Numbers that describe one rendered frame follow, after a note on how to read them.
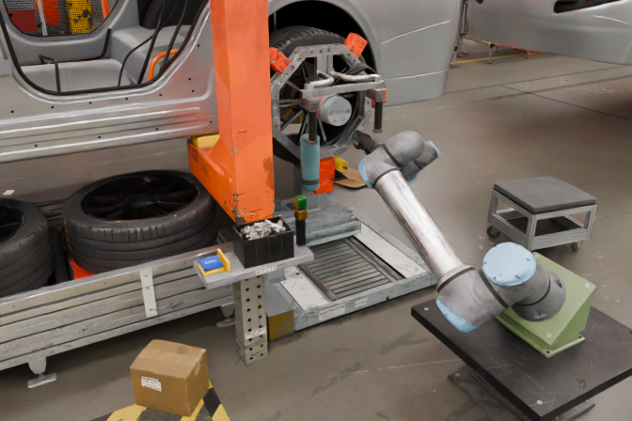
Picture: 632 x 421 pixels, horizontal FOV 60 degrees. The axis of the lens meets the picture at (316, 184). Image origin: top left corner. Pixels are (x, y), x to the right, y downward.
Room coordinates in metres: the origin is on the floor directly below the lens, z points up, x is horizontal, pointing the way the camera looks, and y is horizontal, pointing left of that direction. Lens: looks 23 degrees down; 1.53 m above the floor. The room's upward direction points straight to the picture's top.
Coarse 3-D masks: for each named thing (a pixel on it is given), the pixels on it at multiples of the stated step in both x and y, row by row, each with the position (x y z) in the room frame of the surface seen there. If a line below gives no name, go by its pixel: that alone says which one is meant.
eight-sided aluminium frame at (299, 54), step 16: (304, 48) 2.49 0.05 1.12; (320, 48) 2.52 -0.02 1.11; (336, 48) 2.56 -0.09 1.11; (352, 64) 2.60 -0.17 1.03; (272, 80) 2.45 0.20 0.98; (272, 96) 2.40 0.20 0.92; (272, 112) 2.40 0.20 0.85; (368, 112) 2.65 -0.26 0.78; (272, 128) 2.40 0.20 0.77; (352, 128) 2.65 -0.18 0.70; (288, 144) 2.44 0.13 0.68; (336, 144) 2.62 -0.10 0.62
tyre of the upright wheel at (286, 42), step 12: (276, 36) 2.65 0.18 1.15; (288, 36) 2.60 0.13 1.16; (300, 36) 2.57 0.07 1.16; (312, 36) 2.59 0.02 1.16; (324, 36) 2.62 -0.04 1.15; (336, 36) 2.66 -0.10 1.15; (276, 48) 2.52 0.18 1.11; (288, 48) 2.53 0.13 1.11; (360, 60) 2.72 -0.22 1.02; (276, 144) 2.50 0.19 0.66; (276, 156) 2.52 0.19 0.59; (288, 156) 2.53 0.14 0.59
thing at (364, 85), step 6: (348, 84) 2.40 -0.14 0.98; (354, 84) 2.40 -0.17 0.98; (360, 84) 2.40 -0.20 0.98; (366, 84) 2.41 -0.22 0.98; (372, 84) 2.43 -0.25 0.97; (378, 84) 2.44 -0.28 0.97; (384, 84) 2.46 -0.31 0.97; (300, 90) 2.28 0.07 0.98; (306, 90) 2.27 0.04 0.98; (312, 90) 2.28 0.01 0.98; (318, 90) 2.30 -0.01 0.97; (324, 90) 2.31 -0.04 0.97; (330, 90) 2.33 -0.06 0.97; (336, 90) 2.34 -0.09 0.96; (342, 90) 2.35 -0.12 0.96; (348, 90) 2.37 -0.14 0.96; (354, 90) 2.38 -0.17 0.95; (300, 96) 2.27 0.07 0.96; (306, 96) 2.27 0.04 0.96; (312, 96) 2.28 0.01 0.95
